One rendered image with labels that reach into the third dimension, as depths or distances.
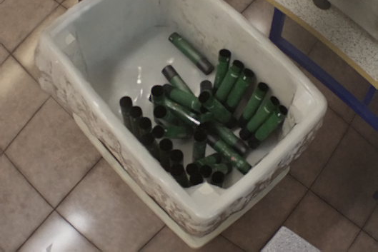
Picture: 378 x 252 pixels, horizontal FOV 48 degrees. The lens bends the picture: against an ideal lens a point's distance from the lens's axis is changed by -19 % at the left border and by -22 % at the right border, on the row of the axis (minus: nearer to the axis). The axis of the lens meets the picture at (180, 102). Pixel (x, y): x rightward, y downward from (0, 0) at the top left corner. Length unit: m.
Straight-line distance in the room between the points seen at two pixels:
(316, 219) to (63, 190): 0.95
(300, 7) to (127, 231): 0.97
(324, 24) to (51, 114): 1.14
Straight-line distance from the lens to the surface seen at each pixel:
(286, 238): 0.94
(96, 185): 1.75
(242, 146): 1.27
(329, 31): 1.17
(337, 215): 1.79
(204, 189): 1.03
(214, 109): 1.22
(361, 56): 1.16
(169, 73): 1.35
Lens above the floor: 1.65
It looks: 63 degrees down
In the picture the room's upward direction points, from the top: straight up
